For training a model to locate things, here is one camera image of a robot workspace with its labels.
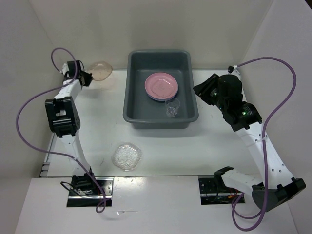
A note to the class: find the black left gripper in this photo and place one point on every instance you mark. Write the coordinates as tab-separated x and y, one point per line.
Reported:
89	78

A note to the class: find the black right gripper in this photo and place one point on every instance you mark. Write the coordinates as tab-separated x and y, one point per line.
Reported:
203	88

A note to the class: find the peach square dish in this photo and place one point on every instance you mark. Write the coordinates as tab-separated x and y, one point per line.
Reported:
100	70

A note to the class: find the clear plastic cup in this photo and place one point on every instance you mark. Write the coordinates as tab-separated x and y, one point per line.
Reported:
172	107

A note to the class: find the pink plastic plate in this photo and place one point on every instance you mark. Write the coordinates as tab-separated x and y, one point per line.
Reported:
160	75

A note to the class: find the blue plastic plate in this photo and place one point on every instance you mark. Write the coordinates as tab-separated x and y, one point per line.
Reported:
161	99

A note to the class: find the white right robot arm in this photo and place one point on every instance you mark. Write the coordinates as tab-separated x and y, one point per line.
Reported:
277	184

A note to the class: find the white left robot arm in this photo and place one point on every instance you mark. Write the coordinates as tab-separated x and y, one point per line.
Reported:
64	121

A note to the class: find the grey plastic bin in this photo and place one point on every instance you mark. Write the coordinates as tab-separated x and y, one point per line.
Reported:
142	111

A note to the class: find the clear textured square dish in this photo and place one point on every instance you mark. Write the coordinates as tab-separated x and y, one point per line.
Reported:
126	156

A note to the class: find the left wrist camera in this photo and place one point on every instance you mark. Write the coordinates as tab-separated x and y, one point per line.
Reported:
64	69

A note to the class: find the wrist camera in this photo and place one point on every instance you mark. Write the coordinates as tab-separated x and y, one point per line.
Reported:
233	70
64	69

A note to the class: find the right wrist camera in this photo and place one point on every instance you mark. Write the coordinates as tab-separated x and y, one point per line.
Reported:
233	70

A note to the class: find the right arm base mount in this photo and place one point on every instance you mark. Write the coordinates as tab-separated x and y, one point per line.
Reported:
211	194

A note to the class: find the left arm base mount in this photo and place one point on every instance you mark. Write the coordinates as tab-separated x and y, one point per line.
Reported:
89	198

